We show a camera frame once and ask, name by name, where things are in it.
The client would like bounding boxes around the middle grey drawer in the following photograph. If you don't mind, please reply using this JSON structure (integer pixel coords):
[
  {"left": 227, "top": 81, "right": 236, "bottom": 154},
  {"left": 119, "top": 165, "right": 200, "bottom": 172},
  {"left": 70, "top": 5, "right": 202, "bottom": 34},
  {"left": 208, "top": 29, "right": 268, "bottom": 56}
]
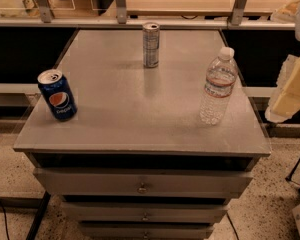
[{"left": 62, "top": 202, "right": 226, "bottom": 224}]

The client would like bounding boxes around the blue pepsi can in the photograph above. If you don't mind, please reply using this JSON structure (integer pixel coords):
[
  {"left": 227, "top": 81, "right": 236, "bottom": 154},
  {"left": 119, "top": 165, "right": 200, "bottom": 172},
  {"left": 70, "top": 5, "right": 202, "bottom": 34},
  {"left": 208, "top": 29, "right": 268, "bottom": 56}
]
[{"left": 37, "top": 69, "right": 77, "bottom": 121}]

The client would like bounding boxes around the bottom grey drawer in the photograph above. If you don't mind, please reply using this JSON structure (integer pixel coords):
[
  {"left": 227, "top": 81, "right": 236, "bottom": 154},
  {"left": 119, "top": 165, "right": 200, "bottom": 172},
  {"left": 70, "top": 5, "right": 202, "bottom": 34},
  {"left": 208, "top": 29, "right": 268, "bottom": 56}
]
[{"left": 79, "top": 223, "right": 213, "bottom": 240}]

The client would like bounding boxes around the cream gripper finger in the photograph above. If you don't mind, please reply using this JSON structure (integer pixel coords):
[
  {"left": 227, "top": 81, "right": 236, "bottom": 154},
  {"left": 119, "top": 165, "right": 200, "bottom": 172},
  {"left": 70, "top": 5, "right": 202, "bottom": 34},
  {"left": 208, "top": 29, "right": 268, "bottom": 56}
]
[{"left": 265, "top": 55, "right": 300, "bottom": 123}]

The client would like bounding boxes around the right metal rail post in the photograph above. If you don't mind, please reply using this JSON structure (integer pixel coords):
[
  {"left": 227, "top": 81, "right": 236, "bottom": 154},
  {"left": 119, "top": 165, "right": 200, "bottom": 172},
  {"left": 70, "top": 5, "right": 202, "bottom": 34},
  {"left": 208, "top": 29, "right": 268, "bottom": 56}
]
[{"left": 228, "top": 0, "right": 247, "bottom": 26}]

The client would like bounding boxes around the metal rail post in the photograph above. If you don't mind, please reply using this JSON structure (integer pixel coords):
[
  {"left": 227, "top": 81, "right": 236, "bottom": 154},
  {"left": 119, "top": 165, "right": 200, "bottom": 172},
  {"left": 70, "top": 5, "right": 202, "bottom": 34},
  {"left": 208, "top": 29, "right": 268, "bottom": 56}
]
[
  {"left": 228, "top": 0, "right": 247, "bottom": 26},
  {"left": 36, "top": 0, "right": 53, "bottom": 23},
  {"left": 115, "top": 0, "right": 127, "bottom": 24}
]

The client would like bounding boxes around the grey drawer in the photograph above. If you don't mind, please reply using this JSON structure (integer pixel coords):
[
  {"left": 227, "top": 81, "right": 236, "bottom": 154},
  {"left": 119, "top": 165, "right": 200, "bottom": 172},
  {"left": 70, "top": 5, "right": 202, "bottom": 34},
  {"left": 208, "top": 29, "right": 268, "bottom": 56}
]
[
  {"left": 62, "top": 202, "right": 226, "bottom": 224},
  {"left": 33, "top": 168, "right": 252, "bottom": 198},
  {"left": 79, "top": 223, "right": 213, "bottom": 240}
]

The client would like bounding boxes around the black cable on floor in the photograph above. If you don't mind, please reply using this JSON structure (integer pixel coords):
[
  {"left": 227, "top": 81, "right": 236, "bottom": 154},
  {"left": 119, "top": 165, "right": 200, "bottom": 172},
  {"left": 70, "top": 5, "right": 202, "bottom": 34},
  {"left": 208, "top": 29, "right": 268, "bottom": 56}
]
[{"left": 0, "top": 191, "right": 11, "bottom": 240}]

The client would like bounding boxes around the silver redbull can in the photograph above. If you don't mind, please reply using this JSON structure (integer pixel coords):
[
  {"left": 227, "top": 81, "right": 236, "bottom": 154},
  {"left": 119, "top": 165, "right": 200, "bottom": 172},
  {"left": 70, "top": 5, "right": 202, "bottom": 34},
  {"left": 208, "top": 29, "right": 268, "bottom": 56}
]
[{"left": 143, "top": 22, "right": 160, "bottom": 68}]

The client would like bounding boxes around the top grey drawer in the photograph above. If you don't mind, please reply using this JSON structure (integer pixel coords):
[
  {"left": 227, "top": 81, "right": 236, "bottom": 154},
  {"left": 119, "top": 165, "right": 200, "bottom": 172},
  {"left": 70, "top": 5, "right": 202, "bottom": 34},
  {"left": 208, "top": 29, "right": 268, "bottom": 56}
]
[{"left": 33, "top": 168, "right": 252, "bottom": 198}]

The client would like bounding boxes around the clear plastic water bottle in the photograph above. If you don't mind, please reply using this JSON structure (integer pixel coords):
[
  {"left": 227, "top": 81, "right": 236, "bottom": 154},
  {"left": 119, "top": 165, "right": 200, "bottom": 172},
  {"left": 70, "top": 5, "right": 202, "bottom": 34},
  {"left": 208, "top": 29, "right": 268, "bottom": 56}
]
[{"left": 199, "top": 47, "right": 238, "bottom": 125}]

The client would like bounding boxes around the left metal rail post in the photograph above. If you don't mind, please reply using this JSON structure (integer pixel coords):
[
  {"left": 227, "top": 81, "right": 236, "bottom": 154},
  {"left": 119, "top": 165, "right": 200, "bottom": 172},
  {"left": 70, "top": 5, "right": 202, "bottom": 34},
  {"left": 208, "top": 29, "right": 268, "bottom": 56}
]
[{"left": 36, "top": 0, "right": 53, "bottom": 23}]

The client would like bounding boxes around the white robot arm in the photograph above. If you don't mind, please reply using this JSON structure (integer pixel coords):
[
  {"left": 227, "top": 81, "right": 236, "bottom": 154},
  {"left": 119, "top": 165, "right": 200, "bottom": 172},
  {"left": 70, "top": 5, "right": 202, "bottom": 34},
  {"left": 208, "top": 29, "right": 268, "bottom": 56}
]
[{"left": 265, "top": 0, "right": 300, "bottom": 123}]

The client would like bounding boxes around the middle metal rail post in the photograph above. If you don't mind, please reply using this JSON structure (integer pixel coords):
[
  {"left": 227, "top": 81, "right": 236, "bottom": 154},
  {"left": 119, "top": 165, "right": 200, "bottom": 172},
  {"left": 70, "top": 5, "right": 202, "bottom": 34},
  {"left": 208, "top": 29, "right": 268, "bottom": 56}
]
[{"left": 115, "top": 0, "right": 127, "bottom": 24}]

